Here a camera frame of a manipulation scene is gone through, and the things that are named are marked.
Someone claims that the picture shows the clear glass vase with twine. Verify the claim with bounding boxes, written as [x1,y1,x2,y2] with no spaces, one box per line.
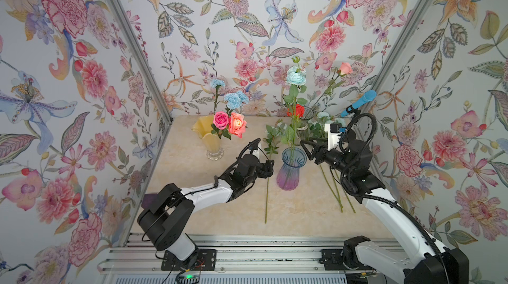
[296,106,315,140]

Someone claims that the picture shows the purple blue glass vase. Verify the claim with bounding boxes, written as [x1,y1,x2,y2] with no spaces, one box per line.
[276,147,308,191]

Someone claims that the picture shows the coral red rose stem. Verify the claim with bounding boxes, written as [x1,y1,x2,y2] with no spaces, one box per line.
[228,112,247,139]

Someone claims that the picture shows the magenta pink rose stem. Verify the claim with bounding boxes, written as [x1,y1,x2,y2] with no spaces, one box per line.
[211,112,231,139]

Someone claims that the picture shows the small red rose stem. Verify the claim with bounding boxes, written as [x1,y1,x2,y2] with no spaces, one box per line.
[263,119,285,224]

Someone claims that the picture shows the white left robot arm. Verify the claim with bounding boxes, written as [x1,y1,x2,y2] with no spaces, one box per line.
[137,153,275,269]

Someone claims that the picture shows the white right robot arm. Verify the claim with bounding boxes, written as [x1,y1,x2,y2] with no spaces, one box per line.
[301,140,470,283]

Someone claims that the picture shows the yellow fluted glass vase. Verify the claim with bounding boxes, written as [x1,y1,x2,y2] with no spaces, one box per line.
[192,115,224,161]

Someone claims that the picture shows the blue microphone on black stand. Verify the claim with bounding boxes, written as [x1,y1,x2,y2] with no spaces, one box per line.
[340,90,377,118]

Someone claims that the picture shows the blue carnation stem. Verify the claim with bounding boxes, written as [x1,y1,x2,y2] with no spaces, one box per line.
[210,79,250,114]

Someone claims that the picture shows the light pink rose stem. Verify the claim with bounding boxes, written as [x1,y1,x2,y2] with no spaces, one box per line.
[310,62,353,115]

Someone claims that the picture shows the small purple box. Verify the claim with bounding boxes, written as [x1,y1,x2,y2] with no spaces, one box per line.
[141,193,157,209]

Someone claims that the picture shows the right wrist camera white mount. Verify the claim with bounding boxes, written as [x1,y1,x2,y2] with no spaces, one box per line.
[324,123,345,150]

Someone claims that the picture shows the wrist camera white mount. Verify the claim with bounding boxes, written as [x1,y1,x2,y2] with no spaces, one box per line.
[324,123,345,150]
[257,147,271,161]

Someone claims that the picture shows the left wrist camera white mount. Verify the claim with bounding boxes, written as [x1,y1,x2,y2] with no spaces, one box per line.
[257,147,271,161]

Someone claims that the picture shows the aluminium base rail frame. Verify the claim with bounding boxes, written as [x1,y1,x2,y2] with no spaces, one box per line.
[98,233,393,283]

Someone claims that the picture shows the aluminium corner frame post left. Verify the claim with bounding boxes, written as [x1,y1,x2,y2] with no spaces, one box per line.
[89,0,173,123]

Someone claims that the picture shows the aluminium corner frame post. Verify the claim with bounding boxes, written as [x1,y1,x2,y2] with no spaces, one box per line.
[364,0,444,131]
[89,0,173,123]

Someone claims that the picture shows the aluminium corner frame post right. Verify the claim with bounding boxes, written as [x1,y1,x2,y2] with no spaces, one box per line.
[364,0,444,131]

